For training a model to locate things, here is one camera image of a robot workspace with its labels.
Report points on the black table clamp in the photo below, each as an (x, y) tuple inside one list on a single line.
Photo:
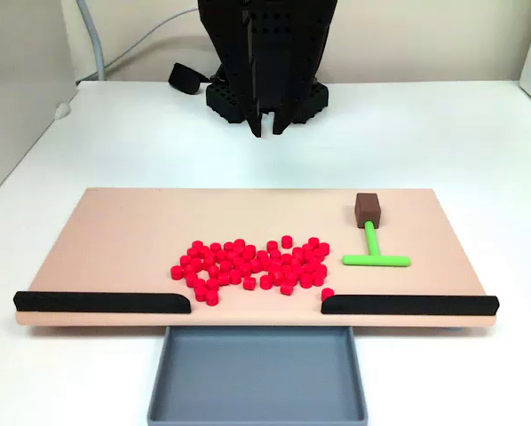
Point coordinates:
[(184, 79)]

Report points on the red cylinder pellet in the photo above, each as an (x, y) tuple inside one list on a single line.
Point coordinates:
[(313, 242), (295, 264), (232, 259), (228, 246), (273, 257), (199, 282), (296, 253), (245, 270), (193, 254), (306, 258), (247, 258), (286, 241), (274, 268), (224, 278), (327, 293), (312, 265), (238, 252), (188, 269), (297, 269), (213, 271), (185, 261), (201, 293), (266, 264), (215, 247), (212, 284), (211, 298), (221, 257), (197, 245), (285, 260), (191, 278), (261, 257), (318, 277), (309, 270), (176, 272), (307, 250), (239, 243), (250, 250), (203, 253), (277, 262), (208, 265), (227, 267), (321, 270), (323, 247), (196, 265), (285, 270), (235, 276), (293, 278), (306, 279), (297, 260), (279, 277), (317, 254), (272, 245), (267, 281), (255, 266), (209, 258), (248, 283), (238, 264), (286, 288)]

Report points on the small white foot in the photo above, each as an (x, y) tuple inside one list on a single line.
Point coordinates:
[(62, 111)]

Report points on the beige flat board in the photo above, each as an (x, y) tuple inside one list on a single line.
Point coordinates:
[(114, 248)]

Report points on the grey plastic tray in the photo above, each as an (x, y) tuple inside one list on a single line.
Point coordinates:
[(256, 373)]

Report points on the black foam rail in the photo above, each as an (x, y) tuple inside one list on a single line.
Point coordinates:
[(101, 302), (407, 305)]

